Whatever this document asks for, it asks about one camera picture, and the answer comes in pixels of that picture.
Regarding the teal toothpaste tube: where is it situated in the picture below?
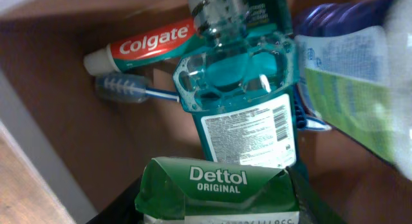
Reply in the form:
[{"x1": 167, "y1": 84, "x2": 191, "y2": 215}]
[{"x1": 83, "y1": 19, "x2": 205, "y2": 76}]

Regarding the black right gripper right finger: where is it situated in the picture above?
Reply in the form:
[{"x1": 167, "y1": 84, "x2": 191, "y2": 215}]
[{"x1": 286, "y1": 167, "x2": 346, "y2": 224}]

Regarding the green white soap packet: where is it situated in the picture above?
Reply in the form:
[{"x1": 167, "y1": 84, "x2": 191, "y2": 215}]
[{"x1": 135, "y1": 157, "x2": 300, "y2": 224}]

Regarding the clear foam soap dispenser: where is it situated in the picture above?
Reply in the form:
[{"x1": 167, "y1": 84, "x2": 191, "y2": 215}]
[{"x1": 294, "y1": 0, "x2": 411, "y2": 178}]

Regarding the blue white toothbrush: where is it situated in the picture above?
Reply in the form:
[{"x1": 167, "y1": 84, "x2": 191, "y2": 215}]
[{"x1": 94, "y1": 73, "x2": 180, "y2": 103}]

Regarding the teal mouthwash bottle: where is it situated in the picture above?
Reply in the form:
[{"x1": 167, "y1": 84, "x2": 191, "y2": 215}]
[{"x1": 173, "y1": 0, "x2": 300, "y2": 168}]

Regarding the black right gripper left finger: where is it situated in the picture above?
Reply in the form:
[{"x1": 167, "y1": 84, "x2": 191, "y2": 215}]
[{"x1": 86, "y1": 177, "x2": 144, "y2": 224}]

